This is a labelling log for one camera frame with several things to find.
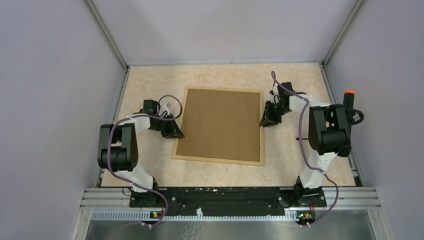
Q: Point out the black microphone orange tip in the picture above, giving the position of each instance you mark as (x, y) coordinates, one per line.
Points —
(354, 116)

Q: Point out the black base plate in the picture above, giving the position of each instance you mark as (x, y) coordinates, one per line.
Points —
(227, 201)

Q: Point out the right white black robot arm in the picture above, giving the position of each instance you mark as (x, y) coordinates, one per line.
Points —
(328, 132)

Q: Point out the black mini tripod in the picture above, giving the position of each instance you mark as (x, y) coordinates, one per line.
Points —
(302, 139)

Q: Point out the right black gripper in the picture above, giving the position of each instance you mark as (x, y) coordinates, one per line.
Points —
(268, 120)

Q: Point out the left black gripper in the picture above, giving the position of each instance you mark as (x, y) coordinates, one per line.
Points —
(173, 131)

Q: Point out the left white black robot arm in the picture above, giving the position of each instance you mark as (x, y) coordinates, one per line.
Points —
(118, 146)

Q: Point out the brown backing board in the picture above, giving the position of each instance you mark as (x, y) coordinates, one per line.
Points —
(222, 122)

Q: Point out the light wooden picture frame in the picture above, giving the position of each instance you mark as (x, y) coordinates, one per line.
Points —
(175, 157)

